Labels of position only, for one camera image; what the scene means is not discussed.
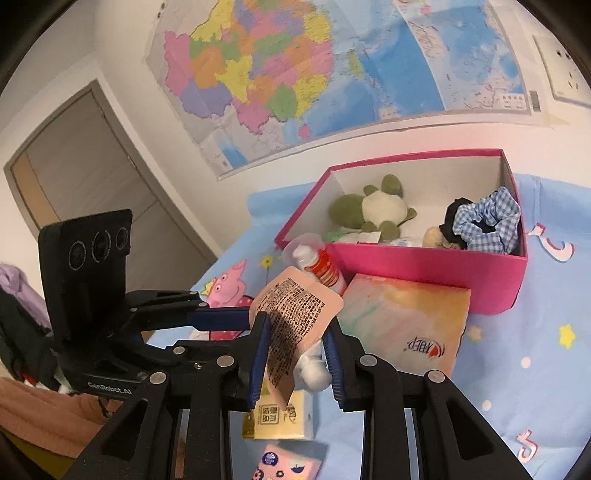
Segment blue wall map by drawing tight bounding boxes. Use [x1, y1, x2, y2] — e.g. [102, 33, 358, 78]
[392, 0, 546, 116]

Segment purple cloth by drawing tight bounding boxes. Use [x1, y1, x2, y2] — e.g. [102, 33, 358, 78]
[0, 263, 51, 333]

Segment red and white tube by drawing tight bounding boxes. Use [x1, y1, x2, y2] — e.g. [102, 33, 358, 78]
[283, 233, 348, 296]

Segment yellow tissue packet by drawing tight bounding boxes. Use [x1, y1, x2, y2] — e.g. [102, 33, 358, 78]
[242, 390, 315, 441]

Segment pink cardboard box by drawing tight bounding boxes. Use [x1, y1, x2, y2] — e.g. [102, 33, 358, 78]
[274, 148, 528, 315]

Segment green and white plush toy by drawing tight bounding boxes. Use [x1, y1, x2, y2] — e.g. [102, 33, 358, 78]
[329, 174, 417, 234]

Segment blue cartoon printed bed sheet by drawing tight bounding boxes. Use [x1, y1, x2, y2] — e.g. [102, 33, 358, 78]
[189, 173, 591, 480]

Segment grey door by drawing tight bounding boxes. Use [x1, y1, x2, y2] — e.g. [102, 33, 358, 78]
[4, 78, 222, 278]

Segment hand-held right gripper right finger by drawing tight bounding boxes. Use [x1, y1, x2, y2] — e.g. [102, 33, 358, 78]
[322, 323, 529, 480]

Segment pink flowered tissue packet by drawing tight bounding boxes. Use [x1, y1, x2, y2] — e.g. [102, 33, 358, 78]
[249, 442, 328, 480]

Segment blue gingham scrunchie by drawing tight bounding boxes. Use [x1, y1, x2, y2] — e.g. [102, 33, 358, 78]
[452, 187, 522, 256]

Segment dark clothes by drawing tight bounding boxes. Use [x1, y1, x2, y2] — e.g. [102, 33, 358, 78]
[0, 291, 63, 386]

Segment peach spout pouch white cap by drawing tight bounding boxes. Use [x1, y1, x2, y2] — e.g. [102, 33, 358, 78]
[249, 265, 345, 407]

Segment small beige plush toy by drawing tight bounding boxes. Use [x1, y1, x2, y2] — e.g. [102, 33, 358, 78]
[424, 226, 462, 250]

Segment colourful wall map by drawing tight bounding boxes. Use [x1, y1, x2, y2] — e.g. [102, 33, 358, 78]
[147, 0, 446, 181]

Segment pastel tissue pack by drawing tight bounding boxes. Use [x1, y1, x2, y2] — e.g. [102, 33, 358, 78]
[339, 273, 472, 377]

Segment black scrunchie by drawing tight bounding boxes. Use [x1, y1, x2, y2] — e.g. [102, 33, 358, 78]
[438, 197, 476, 247]

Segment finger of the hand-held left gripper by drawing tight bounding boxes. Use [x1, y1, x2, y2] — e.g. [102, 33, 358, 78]
[134, 339, 250, 374]
[126, 288, 254, 332]

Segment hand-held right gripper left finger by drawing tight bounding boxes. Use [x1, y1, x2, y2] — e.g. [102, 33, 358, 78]
[62, 311, 273, 480]

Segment white wall socket panel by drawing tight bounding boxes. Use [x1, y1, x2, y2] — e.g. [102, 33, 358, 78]
[533, 34, 591, 109]

